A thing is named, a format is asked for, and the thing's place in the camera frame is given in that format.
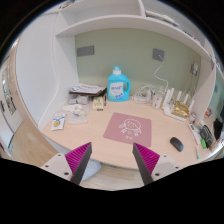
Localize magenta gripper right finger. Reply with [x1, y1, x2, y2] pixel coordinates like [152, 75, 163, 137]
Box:
[133, 143, 160, 185]

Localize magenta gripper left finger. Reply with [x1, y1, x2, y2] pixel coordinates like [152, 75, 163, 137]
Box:
[65, 143, 92, 185]

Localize black computer mouse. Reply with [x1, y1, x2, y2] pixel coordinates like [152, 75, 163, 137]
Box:
[170, 137, 183, 152]

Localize pink mouse pad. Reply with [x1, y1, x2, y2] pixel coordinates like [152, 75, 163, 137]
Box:
[103, 113, 152, 147]

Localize white card with yellow print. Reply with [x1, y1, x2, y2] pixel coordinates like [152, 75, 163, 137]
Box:
[51, 113, 66, 131]

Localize clear plastic bag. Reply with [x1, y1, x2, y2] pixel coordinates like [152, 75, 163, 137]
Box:
[62, 104, 91, 125]

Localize green marker pen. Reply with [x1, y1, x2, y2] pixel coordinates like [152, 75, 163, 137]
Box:
[195, 146, 200, 159]

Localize white remote control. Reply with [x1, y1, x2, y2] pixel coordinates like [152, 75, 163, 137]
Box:
[188, 124, 201, 144]

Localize white wifi router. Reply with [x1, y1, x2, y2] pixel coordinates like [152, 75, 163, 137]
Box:
[162, 88, 194, 122]

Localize small yellow box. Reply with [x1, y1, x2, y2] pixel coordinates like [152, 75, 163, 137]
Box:
[93, 97, 104, 111]

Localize small white bottle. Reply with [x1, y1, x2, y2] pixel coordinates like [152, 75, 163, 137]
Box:
[152, 94, 162, 109]

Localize black electronic device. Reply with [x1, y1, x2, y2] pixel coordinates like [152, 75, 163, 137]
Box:
[200, 125, 213, 148]

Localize blue detergent bottle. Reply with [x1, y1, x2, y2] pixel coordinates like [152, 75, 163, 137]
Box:
[107, 66, 131, 102]

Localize white cable bundle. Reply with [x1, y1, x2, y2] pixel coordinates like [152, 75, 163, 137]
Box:
[131, 83, 158, 103]

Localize grey wall socket right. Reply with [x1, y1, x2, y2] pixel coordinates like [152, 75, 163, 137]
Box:
[152, 48, 164, 61]

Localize grey wall socket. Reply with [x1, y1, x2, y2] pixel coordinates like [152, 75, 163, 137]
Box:
[77, 46, 94, 57]
[152, 48, 164, 61]

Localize grey wall socket left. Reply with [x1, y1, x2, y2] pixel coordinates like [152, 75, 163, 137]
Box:
[77, 46, 94, 57]

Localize white wall shelf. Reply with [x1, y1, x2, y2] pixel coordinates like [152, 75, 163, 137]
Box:
[54, 0, 214, 61]

